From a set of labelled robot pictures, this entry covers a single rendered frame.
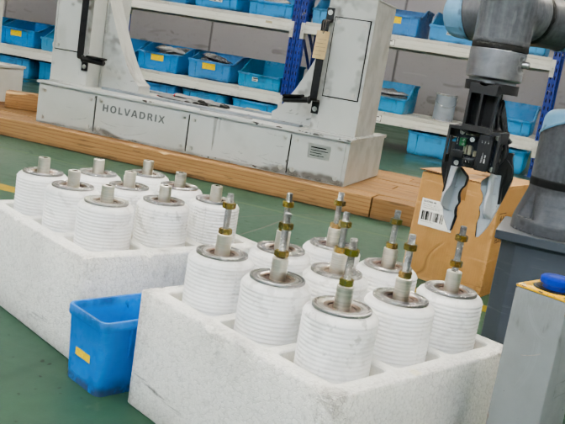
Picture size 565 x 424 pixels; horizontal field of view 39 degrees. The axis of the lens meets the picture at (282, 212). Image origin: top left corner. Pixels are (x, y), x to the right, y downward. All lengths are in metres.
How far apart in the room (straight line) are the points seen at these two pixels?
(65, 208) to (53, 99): 2.23
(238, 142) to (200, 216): 1.74
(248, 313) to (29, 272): 0.55
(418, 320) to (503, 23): 0.40
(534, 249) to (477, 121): 0.46
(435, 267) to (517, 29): 1.21
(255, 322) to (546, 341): 0.36
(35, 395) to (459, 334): 0.62
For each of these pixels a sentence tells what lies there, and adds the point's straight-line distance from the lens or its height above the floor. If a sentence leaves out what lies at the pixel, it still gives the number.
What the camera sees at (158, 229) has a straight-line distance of 1.43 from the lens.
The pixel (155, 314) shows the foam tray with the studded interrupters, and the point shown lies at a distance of 1.16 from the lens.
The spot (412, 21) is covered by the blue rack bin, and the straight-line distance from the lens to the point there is 5.75.
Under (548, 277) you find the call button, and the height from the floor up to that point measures 0.33.
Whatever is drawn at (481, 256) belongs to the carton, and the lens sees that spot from 2.16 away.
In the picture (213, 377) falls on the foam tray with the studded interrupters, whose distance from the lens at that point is 1.08.
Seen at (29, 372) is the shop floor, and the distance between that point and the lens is 1.33.
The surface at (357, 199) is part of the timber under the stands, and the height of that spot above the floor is 0.06.
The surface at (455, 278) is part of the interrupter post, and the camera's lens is 1.17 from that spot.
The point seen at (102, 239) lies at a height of 0.20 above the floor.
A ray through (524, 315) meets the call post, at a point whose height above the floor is 0.28.
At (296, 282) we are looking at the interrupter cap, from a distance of 1.06.
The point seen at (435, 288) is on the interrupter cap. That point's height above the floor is 0.25.
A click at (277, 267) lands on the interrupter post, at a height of 0.27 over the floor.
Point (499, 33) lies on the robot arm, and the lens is 1.10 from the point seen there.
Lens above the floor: 0.54
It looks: 11 degrees down
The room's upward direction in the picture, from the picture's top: 9 degrees clockwise
